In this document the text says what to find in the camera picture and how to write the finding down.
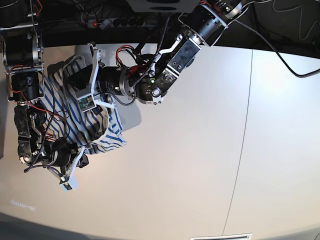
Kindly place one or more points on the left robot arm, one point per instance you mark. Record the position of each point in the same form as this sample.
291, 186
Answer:
153, 74

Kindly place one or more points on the blue white striped T-shirt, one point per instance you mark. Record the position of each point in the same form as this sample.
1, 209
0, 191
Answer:
99, 129

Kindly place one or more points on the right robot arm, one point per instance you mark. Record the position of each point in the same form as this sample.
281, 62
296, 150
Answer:
27, 85

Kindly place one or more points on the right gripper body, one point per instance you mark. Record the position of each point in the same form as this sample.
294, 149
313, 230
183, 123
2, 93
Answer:
59, 154

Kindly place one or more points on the grey box at left edge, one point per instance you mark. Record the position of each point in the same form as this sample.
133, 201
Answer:
2, 131

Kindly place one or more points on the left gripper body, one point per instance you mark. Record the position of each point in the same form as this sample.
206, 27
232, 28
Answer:
118, 81

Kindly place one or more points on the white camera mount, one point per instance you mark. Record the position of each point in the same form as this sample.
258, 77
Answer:
86, 97
67, 181

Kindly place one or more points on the black power strip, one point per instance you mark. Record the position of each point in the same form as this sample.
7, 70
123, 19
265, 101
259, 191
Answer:
145, 21

